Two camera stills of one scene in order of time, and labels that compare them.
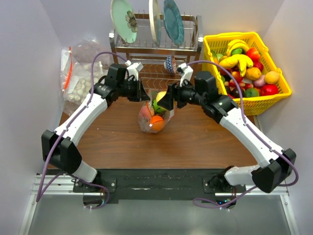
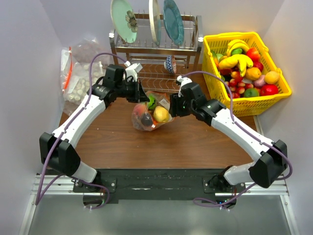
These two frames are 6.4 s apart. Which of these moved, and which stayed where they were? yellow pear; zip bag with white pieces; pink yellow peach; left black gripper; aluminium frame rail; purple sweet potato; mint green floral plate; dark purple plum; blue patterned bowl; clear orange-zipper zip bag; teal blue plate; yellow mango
Moved: yellow pear; pink yellow peach; clear orange-zipper zip bag; dark purple plum
Stayed: blue patterned bowl; teal blue plate; yellow mango; purple sweet potato; left black gripper; aluminium frame rail; zip bag with white pieces; mint green floral plate
